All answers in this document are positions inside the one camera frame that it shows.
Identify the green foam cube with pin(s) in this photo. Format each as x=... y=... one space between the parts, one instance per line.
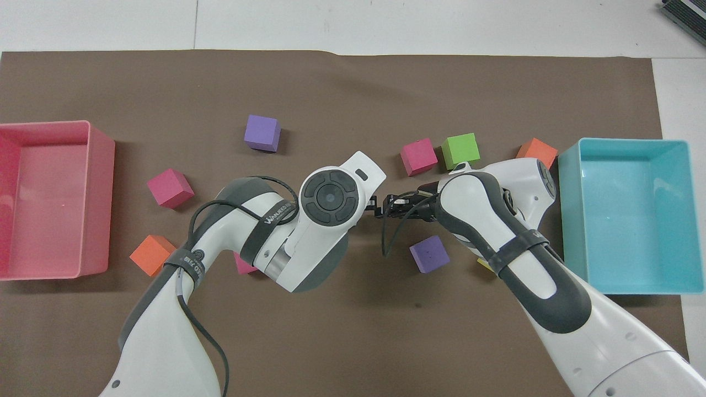
x=460 y=150

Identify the magenta foam cube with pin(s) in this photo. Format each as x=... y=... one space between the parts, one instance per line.
x=170 y=188
x=242 y=266
x=418 y=156

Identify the yellow foam cube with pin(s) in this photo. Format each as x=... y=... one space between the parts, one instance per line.
x=483 y=265

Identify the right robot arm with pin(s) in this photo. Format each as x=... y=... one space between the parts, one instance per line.
x=540 y=286

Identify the pink plastic bin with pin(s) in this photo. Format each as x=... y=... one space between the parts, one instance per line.
x=55 y=193

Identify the orange foam cube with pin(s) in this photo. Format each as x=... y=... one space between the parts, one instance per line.
x=538 y=150
x=149 y=256

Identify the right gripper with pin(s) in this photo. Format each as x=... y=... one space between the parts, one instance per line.
x=428 y=214

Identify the cyan plastic bin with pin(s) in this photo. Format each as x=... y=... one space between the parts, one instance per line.
x=634 y=220

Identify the purple foam cube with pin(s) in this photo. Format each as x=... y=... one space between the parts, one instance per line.
x=262 y=132
x=429 y=253

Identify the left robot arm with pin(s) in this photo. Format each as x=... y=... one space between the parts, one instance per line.
x=309 y=248

